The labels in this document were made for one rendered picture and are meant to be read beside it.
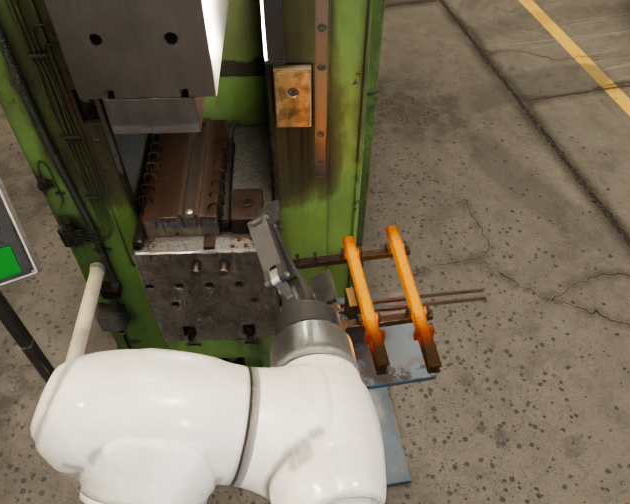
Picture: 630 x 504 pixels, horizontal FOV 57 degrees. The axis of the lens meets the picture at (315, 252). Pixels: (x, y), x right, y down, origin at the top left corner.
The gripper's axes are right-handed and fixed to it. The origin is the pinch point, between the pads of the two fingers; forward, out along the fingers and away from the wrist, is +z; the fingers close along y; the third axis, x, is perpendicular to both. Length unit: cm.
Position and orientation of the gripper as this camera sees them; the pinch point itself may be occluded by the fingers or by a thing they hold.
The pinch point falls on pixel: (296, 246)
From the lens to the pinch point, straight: 80.1
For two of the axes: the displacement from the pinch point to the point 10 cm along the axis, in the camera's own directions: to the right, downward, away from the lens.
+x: 8.5, -4.8, -2.1
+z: -1.0, -5.4, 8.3
